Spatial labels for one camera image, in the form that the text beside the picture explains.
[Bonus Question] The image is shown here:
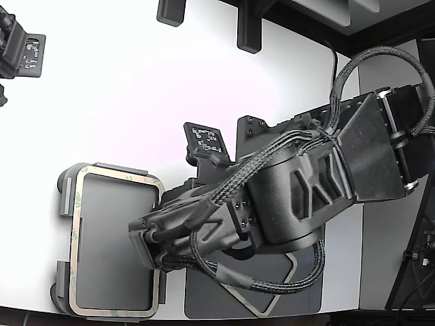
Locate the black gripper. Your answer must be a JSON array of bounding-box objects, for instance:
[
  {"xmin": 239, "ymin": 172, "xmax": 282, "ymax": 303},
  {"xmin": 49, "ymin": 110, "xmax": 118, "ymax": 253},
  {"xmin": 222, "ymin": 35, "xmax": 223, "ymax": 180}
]
[{"xmin": 145, "ymin": 199, "xmax": 239, "ymax": 270}]

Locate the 468MP adhesive liner strip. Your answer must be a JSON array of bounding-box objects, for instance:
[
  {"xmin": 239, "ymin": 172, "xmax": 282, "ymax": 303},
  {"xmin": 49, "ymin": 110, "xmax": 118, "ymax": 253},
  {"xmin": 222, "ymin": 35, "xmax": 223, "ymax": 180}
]
[{"xmin": 69, "ymin": 166, "xmax": 161, "ymax": 315}]

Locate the gray plastic box with clips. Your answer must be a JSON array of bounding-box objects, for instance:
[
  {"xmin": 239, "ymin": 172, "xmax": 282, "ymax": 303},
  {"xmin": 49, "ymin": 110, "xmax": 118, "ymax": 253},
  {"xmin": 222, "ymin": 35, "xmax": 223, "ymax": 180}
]
[{"xmin": 50, "ymin": 162, "xmax": 167, "ymax": 322}]

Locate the black fiducial marker plate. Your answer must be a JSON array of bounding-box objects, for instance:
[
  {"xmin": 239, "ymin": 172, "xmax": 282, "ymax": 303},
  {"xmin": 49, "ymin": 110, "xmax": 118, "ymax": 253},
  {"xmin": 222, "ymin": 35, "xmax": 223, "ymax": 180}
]
[
  {"xmin": 20, "ymin": 33, "xmax": 47, "ymax": 79},
  {"xmin": 183, "ymin": 121, "xmax": 235, "ymax": 167}
]

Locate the long black table clamp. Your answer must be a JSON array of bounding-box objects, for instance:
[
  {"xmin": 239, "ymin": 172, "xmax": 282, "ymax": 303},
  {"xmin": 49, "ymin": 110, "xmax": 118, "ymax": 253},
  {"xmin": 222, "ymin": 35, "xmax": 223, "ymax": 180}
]
[{"xmin": 237, "ymin": 0, "xmax": 263, "ymax": 54}]

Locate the short black table clamp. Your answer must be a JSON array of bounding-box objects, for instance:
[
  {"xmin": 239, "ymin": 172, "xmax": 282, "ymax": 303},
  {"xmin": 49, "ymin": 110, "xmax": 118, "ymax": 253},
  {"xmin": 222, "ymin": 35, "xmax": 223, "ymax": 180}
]
[{"xmin": 156, "ymin": 0, "xmax": 187, "ymax": 26}]

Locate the black braided cable bundle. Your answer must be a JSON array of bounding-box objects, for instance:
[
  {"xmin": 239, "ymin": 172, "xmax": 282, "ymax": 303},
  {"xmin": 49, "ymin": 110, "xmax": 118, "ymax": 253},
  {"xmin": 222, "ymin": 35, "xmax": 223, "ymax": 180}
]
[{"xmin": 183, "ymin": 130, "xmax": 344, "ymax": 232}]

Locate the black frame with adhesive liner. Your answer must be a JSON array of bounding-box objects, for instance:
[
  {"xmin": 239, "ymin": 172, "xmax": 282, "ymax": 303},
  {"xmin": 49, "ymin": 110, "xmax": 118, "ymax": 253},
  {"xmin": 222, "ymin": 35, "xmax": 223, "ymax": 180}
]
[{"xmin": 219, "ymin": 253, "xmax": 298, "ymax": 319}]

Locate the black braided cable loop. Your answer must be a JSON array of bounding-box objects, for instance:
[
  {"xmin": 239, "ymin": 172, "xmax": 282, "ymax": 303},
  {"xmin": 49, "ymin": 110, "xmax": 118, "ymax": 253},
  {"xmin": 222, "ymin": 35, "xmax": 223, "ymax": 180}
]
[
  {"xmin": 328, "ymin": 46, "xmax": 435, "ymax": 140},
  {"xmin": 159, "ymin": 234, "xmax": 326, "ymax": 293}
]

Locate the thin black cable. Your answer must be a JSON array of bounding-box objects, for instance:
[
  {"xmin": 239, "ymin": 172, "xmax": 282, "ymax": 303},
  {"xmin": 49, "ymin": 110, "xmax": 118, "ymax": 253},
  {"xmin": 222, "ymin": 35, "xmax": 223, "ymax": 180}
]
[{"xmin": 319, "ymin": 37, "xmax": 339, "ymax": 103}]

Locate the black overhead frame structure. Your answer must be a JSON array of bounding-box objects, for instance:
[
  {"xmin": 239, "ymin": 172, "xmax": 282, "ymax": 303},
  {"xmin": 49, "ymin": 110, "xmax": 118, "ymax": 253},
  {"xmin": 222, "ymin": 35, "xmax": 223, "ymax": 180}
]
[{"xmin": 261, "ymin": 0, "xmax": 435, "ymax": 58}]

